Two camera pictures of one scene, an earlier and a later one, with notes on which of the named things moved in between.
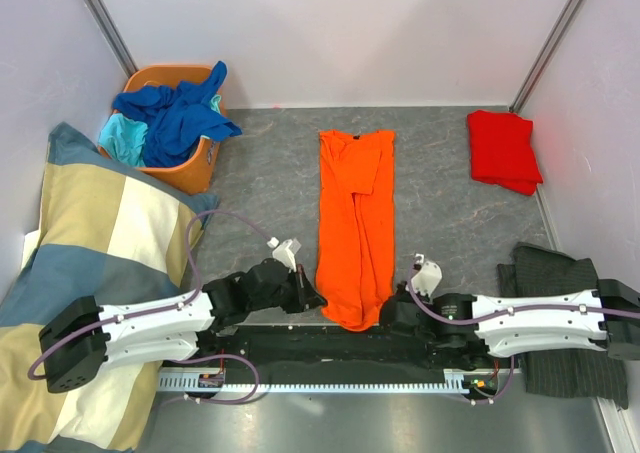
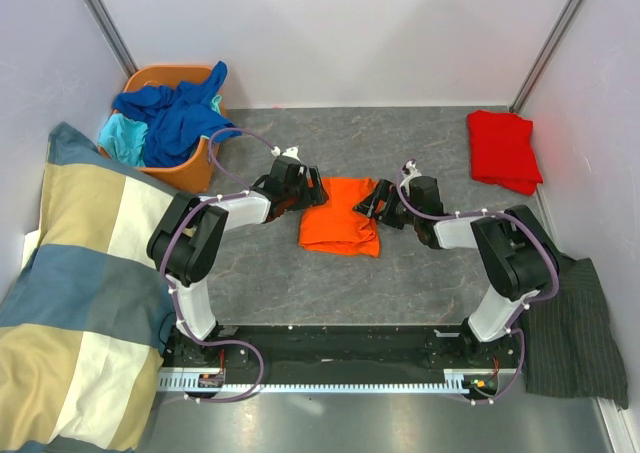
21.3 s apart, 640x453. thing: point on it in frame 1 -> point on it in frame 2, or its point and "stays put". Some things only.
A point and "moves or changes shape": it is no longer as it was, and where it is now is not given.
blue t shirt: x=179 y=118 stays put
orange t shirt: x=355 y=275 moves or changes shape
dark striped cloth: x=561 y=372 stays put
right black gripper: x=401 y=292 -> x=385 y=193
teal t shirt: x=124 y=136 stays put
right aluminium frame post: x=525 y=92 stays put
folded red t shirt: x=503 y=151 stays put
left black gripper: x=306 y=295 -> x=316 y=197
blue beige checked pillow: x=111 y=230 stays put
